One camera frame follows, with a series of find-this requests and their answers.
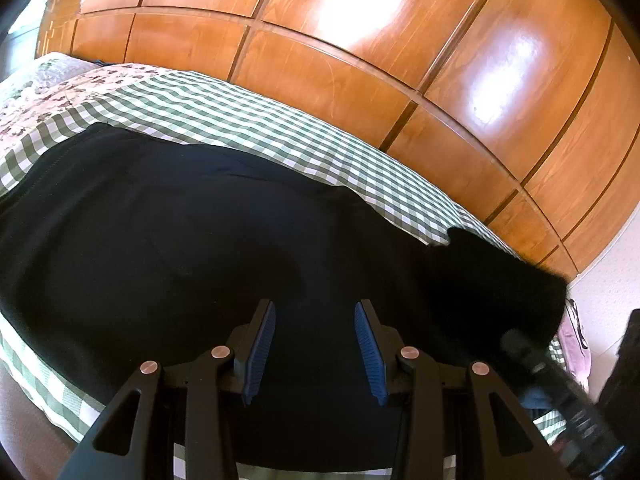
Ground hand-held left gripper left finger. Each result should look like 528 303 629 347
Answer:
57 299 277 480

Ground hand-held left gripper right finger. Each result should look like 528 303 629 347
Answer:
354 299 571 480

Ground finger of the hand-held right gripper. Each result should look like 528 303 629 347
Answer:
501 327 571 407

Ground black pants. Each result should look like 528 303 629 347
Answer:
0 122 569 478

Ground dark cloth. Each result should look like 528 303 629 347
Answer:
597 307 640 433

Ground green white checkered bed sheet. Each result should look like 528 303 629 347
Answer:
0 70 568 480

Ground wooden panelled wardrobe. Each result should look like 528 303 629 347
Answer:
35 0 640 281

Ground floral pillow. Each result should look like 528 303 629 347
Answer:
0 55 151 147

